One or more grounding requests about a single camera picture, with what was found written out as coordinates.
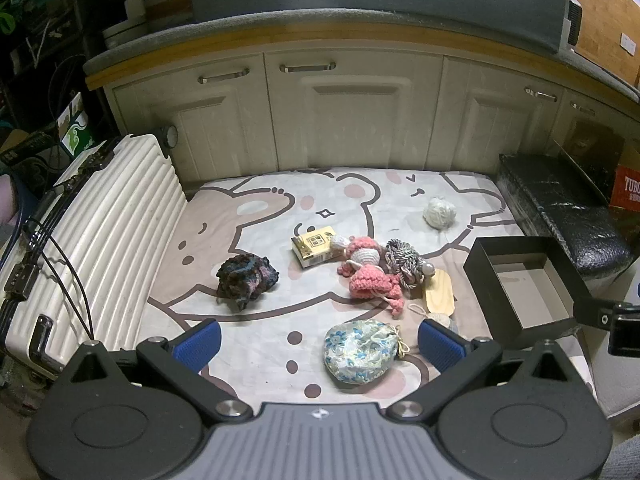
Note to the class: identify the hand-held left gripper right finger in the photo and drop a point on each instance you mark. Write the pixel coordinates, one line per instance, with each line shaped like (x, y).
(440, 345)

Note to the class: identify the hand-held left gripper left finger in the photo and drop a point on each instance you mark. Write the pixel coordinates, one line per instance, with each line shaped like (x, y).
(197, 344)

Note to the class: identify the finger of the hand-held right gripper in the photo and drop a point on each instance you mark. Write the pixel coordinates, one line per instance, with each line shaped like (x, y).
(590, 311)

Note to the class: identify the black box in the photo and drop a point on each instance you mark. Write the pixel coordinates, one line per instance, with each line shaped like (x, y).
(480, 280)

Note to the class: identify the dark multicoloured knitted piece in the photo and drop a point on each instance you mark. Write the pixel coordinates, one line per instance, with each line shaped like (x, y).
(247, 280)

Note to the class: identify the pink crochet doll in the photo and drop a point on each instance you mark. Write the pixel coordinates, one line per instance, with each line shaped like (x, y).
(370, 280)

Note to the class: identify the white mesh ball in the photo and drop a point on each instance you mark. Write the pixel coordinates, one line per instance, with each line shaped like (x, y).
(439, 213)

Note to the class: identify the small yellow box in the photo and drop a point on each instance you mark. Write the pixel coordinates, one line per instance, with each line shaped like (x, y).
(314, 246)

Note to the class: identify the bear printed blanket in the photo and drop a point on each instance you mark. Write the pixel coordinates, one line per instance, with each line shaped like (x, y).
(280, 320)

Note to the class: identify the black bubble-wrapped package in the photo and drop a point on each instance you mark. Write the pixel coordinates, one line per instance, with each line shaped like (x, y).
(565, 210)

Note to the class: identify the person's grey clothing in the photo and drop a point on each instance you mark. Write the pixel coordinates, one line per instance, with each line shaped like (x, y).
(625, 460)

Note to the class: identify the red cardboard carton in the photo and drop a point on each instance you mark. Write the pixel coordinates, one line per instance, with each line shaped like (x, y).
(627, 190)

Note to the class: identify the white ribbed suitcase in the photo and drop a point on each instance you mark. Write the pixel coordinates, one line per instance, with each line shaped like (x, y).
(115, 230)

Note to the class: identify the white cabinet door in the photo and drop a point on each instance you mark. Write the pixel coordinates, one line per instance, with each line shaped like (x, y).
(210, 130)
(500, 125)
(606, 109)
(350, 125)

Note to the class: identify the green and white box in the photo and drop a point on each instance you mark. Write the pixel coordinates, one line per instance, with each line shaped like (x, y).
(75, 132)

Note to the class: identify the white grilled appliance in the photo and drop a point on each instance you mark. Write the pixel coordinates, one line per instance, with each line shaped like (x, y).
(573, 22)

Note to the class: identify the grey countertop with wooden edge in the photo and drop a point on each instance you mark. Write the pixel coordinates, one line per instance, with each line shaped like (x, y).
(350, 35)

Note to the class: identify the white wall socket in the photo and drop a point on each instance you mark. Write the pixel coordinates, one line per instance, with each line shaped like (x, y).
(629, 41)

